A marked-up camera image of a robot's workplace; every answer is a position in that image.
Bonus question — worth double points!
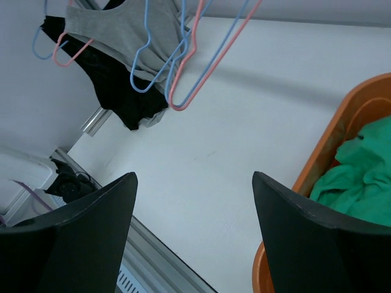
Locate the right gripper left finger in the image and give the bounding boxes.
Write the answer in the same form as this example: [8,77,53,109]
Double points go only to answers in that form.
[1,172,137,292]

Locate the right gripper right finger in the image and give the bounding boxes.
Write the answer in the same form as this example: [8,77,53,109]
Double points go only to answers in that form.
[252,172,390,292]

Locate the green tank top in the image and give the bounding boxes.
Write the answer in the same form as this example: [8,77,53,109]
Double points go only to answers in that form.
[310,116,390,226]

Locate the pink hanger of grey top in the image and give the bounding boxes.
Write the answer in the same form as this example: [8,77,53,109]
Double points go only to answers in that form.
[52,32,93,68]

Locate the blue hanger of green top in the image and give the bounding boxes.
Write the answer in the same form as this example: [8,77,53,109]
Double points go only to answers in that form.
[130,1,188,93]

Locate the grey tank top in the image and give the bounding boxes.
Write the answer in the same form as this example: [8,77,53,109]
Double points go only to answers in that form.
[65,0,192,129]

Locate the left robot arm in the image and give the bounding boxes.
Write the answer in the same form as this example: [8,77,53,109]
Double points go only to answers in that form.
[1,146,101,228]

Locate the black tank top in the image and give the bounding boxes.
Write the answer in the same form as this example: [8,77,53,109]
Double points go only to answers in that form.
[41,1,168,131]

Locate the blue hanger of black top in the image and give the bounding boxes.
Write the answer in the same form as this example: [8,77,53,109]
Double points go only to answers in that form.
[27,1,69,60]

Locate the orange plastic basket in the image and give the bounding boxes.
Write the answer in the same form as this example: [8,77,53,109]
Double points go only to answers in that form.
[252,72,391,293]

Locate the slotted cable duct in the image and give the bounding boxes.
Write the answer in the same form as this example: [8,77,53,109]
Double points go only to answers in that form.
[117,264,147,293]

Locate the front aluminium rail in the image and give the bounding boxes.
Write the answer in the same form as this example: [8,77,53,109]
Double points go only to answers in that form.
[54,146,217,293]

